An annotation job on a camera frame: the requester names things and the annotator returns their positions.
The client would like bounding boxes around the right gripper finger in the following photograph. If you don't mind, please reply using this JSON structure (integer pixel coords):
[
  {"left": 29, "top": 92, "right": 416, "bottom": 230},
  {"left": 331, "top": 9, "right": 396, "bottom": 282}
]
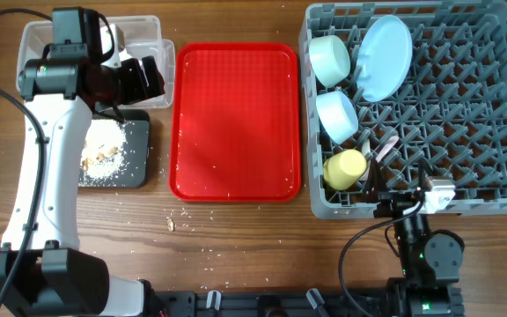
[
  {"left": 364, "top": 158, "right": 386, "bottom": 203},
  {"left": 417, "top": 158, "right": 433, "bottom": 191}
]

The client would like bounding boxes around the yellow plastic cup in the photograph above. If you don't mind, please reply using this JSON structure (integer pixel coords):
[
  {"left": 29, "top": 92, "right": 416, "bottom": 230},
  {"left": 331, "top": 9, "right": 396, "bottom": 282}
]
[{"left": 323, "top": 149, "right": 367, "bottom": 190}]

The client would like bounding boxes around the white plastic spoon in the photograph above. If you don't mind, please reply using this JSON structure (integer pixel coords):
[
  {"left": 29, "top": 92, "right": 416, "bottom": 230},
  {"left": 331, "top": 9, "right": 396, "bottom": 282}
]
[{"left": 359, "top": 139, "right": 372, "bottom": 181}]

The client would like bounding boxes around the white plastic fork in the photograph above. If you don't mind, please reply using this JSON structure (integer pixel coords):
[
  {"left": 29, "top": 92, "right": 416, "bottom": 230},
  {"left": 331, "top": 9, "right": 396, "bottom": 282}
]
[{"left": 376, "top": 136, "right": 400, "bottom": 162}]

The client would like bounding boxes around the food scraps and rice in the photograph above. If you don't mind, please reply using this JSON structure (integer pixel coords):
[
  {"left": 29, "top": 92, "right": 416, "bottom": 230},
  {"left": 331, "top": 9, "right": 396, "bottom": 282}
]
[{"left": 80, "top": 119, "right": 127, "bottom": 182}]

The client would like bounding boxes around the light blue bowl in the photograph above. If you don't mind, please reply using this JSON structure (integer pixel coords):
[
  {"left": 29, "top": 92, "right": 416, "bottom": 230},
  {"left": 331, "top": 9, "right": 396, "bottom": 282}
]
[{"left": 316, "top": 91, "right": 359, "bottom": 144}]

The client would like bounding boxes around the light blue plate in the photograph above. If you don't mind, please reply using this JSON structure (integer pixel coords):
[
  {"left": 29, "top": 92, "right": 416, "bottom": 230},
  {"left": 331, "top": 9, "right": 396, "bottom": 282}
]
[{"left": 356, "top": 15, "right": 413, "bottom": 102}]

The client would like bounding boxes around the mint green bowl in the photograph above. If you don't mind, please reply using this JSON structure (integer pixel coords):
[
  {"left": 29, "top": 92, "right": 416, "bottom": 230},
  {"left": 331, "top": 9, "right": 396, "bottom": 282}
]
[{"left": 309, "top": 35, "right": 351, "bottom": 87}]

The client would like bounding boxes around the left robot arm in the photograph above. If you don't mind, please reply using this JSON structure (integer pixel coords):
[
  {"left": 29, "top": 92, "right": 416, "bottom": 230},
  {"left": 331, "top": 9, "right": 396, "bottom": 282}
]
[{"left": 0, "top": 7, "right": 168, "bottom": 316}]

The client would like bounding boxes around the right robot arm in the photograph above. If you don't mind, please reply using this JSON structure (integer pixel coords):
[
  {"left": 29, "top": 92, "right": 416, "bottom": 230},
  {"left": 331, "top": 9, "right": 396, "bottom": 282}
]
[{"left": 364, "top": 159, "right": 465, "bottom": 316}]

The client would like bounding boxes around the grey dishwasher rack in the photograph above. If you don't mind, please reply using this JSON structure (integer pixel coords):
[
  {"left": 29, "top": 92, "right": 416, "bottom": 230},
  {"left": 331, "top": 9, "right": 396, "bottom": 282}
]
[{"left": 298, "top": 1, "right": 507, "bottom": 219}]

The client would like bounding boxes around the clear plastic bin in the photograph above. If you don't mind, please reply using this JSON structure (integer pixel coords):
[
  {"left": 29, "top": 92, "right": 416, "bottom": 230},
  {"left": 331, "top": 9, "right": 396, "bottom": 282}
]
[{"left": 17, "top": 15, "right": 175, "bottom": 109}]

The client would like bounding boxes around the black plastic tray bin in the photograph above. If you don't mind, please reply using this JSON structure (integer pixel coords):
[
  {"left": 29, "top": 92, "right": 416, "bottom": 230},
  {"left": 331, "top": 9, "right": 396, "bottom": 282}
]
[{"left": 78, "top": 109, "right": 151, "bottom": 188}]

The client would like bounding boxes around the red serving tray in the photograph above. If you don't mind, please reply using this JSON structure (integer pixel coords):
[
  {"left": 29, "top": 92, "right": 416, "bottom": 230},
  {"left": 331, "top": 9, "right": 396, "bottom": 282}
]
[{"left": 169, "top": 42, "right": 302, "bottom": 203}]

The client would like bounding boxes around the nut scrap on table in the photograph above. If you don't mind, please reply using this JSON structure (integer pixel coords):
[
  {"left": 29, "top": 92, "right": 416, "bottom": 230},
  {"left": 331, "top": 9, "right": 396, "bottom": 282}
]
[{"left": 167, "top": 218, "right": 175, "bottom": 232}]

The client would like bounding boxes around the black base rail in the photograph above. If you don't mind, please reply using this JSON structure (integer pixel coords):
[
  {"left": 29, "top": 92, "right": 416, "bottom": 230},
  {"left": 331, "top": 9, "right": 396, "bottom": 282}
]
[{"left": 147, "top": 286, "right": 462, "bottom": 317}]

